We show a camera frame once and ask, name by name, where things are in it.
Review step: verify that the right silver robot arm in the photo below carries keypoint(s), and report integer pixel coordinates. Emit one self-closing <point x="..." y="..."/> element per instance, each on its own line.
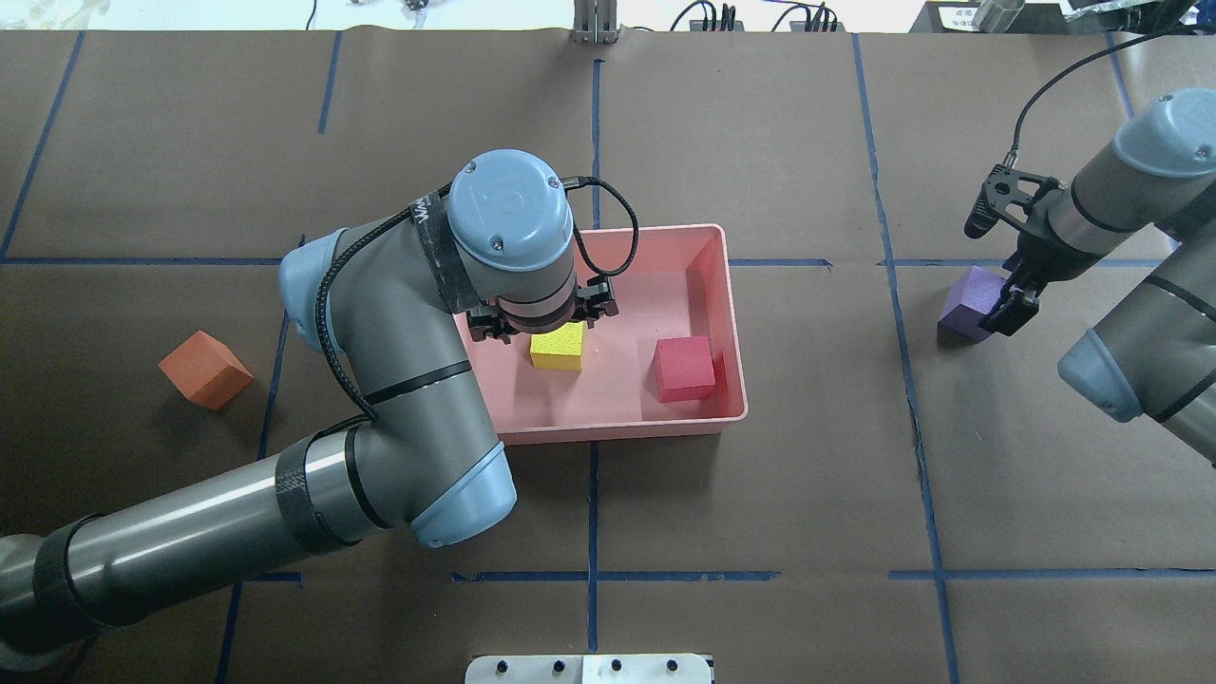
<point x="1153" y="354"/>

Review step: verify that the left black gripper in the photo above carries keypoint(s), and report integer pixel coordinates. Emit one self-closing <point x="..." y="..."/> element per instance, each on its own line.
<point x="600" y="300"/>

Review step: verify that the white mounting plate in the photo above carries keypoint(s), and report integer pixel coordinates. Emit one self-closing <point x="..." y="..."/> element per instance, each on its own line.
<point x="592" y="668"/>

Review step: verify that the aluminium frame post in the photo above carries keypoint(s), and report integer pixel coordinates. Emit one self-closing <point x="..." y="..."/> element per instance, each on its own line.
<point x="595" y="22"/>

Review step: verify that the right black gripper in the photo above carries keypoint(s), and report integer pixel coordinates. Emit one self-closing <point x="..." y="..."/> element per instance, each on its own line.
<point x="1026" y="270"/>

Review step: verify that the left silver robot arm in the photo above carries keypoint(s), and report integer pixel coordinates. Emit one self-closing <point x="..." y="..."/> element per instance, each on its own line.
<point x="491" y="254"/>

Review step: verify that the orange foam block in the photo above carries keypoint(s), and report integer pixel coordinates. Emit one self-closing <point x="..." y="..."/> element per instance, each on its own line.
<point x="206" y="372"/>

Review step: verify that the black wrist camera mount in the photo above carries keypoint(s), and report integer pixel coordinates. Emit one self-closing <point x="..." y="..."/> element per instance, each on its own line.
<point x="1010" y="196"/>

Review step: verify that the yellow foam block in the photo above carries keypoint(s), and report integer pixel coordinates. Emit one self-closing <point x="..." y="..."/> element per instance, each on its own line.
<point x="561" y="349"/>

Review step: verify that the purple foam block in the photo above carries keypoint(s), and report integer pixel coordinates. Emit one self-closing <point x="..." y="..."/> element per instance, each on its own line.
<point x="971" y="297"/>

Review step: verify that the pink plastic bin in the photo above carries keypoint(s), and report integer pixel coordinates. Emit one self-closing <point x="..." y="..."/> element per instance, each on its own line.
<point x="678" y="285"/>

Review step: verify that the pink-red foam block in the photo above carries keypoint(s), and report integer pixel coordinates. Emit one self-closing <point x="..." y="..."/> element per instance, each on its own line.
<point x="684" y="369"/>

